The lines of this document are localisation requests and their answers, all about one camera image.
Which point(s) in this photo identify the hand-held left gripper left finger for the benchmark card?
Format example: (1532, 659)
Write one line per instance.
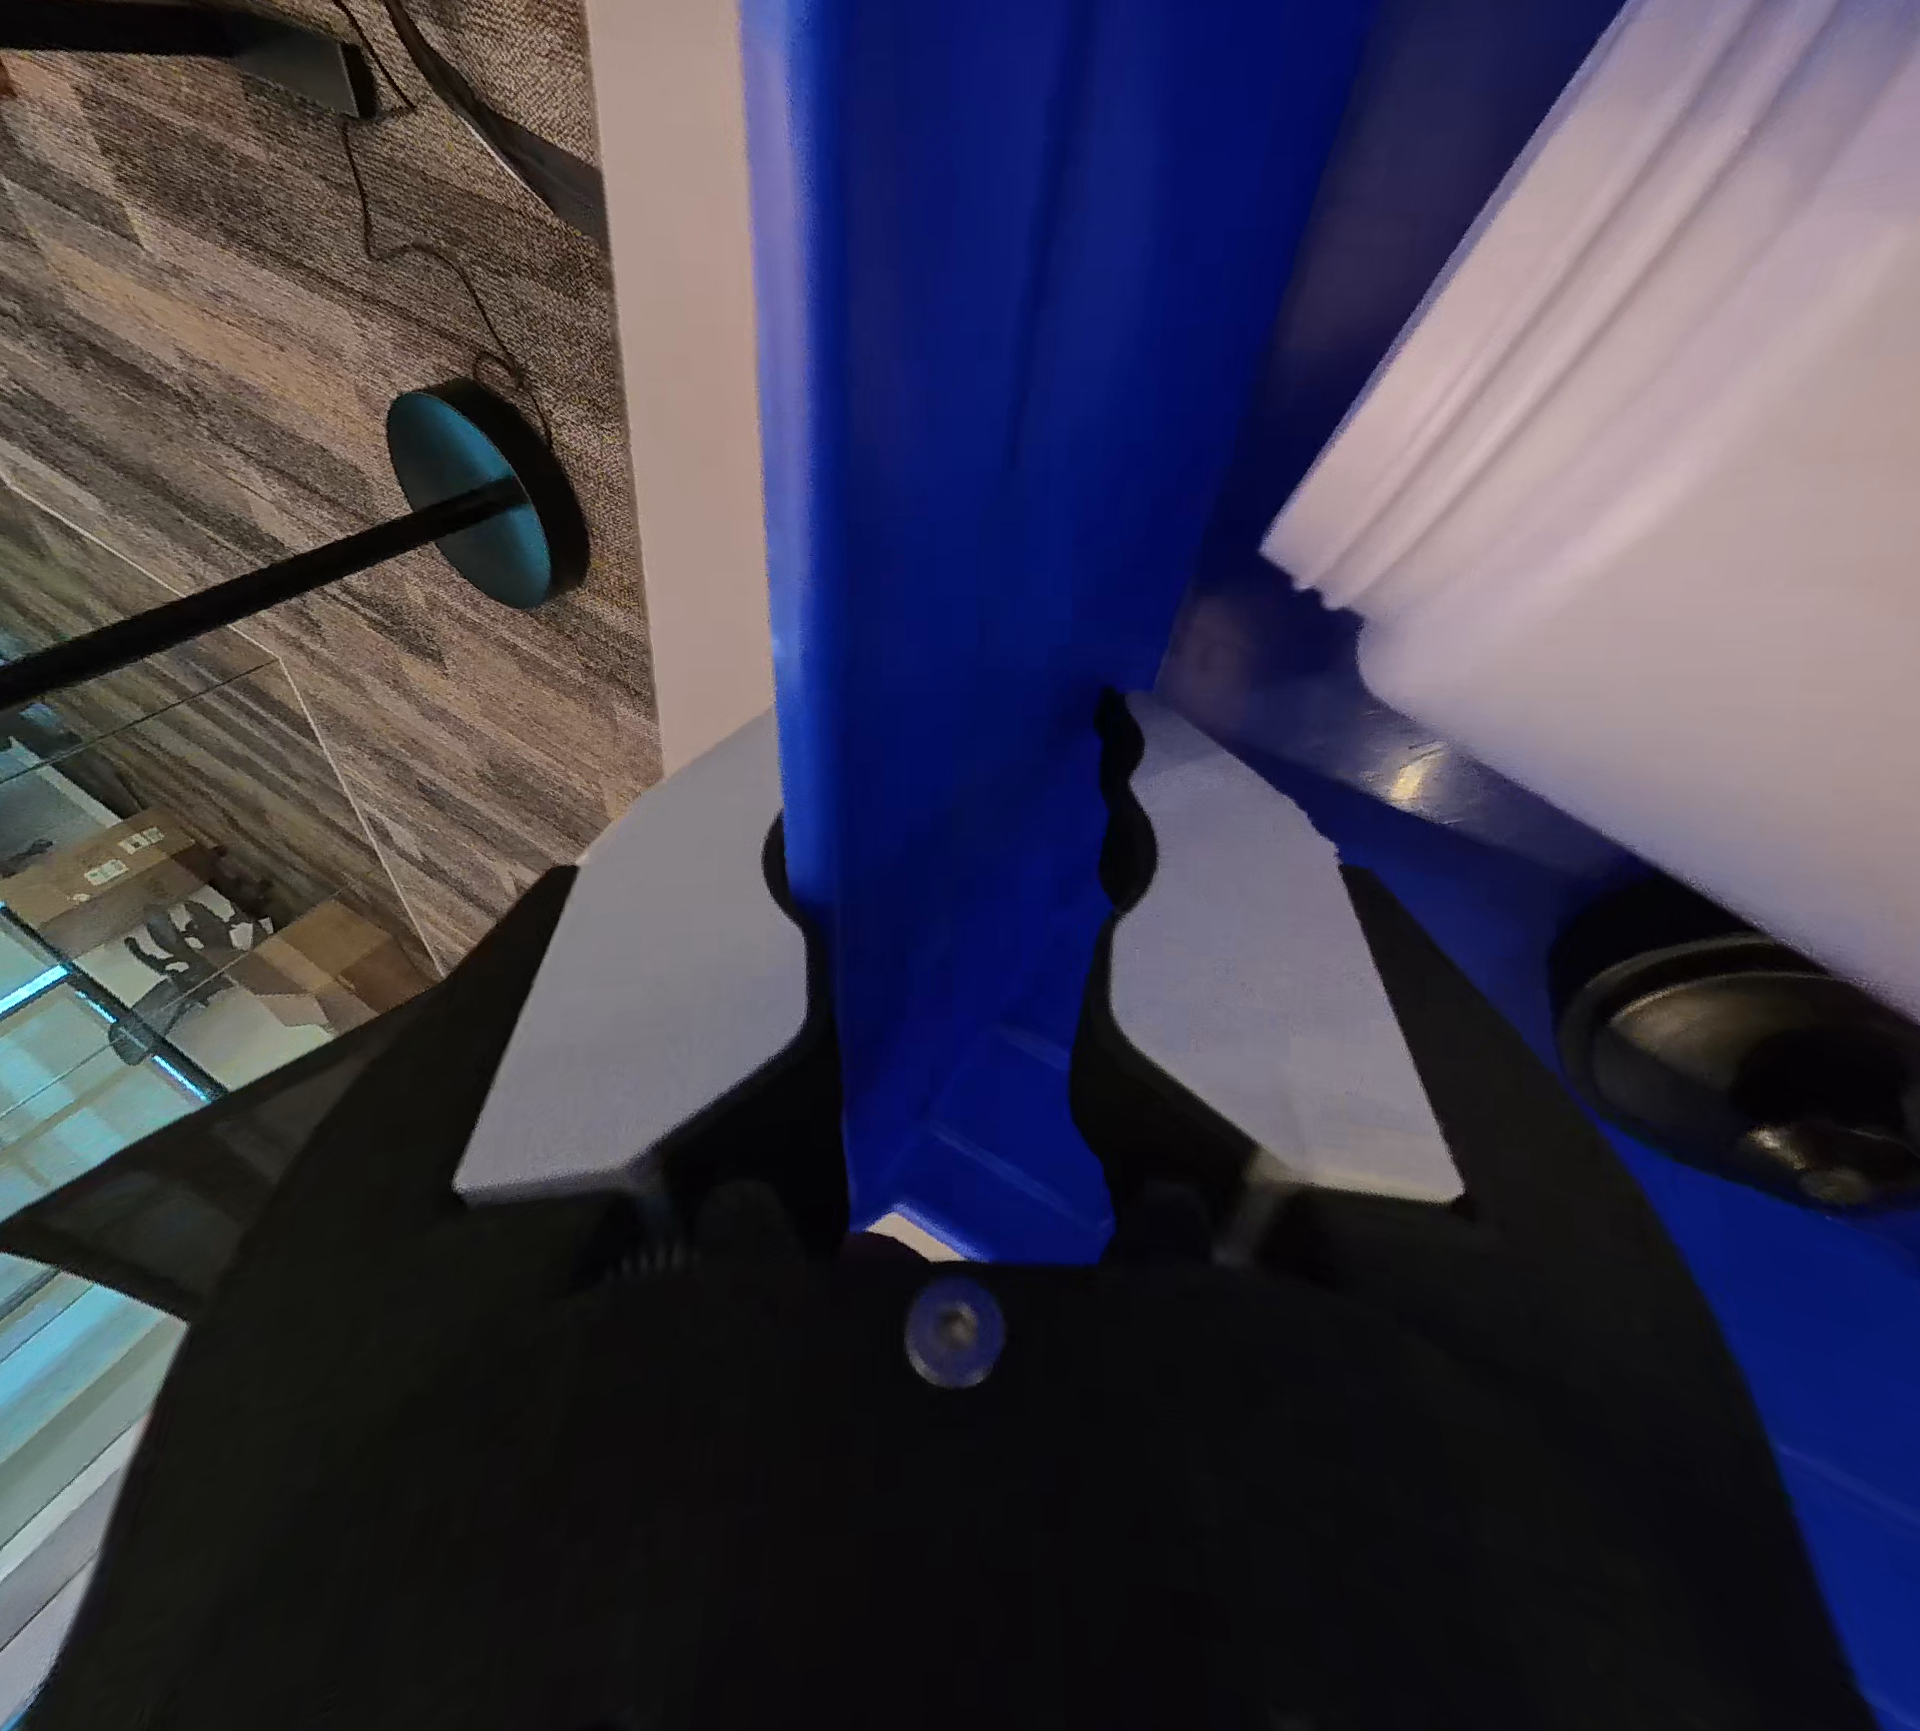
(631, 997)

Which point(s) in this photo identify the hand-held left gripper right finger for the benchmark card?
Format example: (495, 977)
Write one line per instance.
(1275, 997)

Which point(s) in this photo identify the black bottle lid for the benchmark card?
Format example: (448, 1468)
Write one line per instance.
(1724, 1057)

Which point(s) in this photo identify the white bottle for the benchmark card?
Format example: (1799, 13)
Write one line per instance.
(1680, 441)

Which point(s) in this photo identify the blue plastic bin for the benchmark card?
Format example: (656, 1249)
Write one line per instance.
(975, 337)

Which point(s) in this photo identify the black round-base floor stand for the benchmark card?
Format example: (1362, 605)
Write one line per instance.
(481, 487)

